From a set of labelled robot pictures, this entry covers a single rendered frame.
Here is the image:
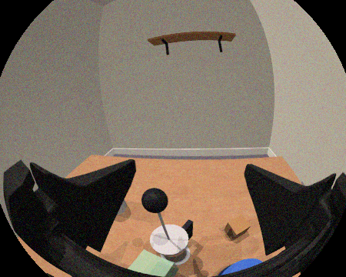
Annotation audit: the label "clear glass coffee press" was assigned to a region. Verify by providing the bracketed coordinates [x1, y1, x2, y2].
[141, 188, 194, 265]

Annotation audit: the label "blue cylinder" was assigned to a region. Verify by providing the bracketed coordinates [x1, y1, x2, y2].
[218, 259, 262, 276]

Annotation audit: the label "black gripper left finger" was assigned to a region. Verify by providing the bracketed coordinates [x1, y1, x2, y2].
[29, 159, 136, 252]

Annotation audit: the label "pale green block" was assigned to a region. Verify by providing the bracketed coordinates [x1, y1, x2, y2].
[128, 249, 179, 277]

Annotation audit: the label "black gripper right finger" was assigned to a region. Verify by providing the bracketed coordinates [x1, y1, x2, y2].
[244, 163, 336, 255]

